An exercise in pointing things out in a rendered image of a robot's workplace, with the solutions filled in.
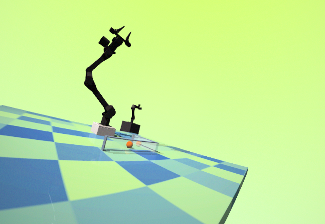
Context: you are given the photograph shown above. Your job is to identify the low clear walls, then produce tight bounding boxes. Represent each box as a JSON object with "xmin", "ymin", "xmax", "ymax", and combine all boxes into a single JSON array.
[{"xmin": 104, "ymin": 135, "xmax": 159, "ymax": 153}]

